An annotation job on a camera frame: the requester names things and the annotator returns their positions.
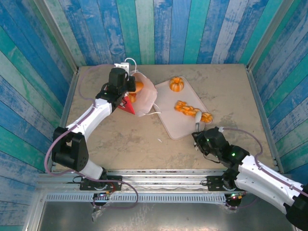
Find red white paper bag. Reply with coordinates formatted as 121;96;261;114
119;72;162;118

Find white silver tongs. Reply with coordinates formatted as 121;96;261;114
193;111;203;133

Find pale plastic serving tray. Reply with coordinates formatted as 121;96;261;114
154;76;213;140

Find controller board with LEDs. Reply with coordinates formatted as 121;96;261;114
92;191;114;208
225;191;246;209

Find steel sheet shelf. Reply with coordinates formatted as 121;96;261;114
36;202;298;231

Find clear plastic scrap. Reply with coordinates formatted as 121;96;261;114
91;206;108;221

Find thin white cable loop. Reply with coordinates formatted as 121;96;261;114
124;57;138;73

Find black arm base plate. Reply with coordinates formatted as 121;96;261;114
206;175;228;192
79;175;123;192

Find aluminium table side rail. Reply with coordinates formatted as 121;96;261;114
245;64;285;173
45;71;80;173

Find aluminium mounting rail beam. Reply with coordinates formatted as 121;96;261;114
36;169;286;192

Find grey slotted cable duct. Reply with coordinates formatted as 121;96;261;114
45;193;229;205

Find aluminium corner post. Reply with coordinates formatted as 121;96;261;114
33;0;79;74
246;0;296;71

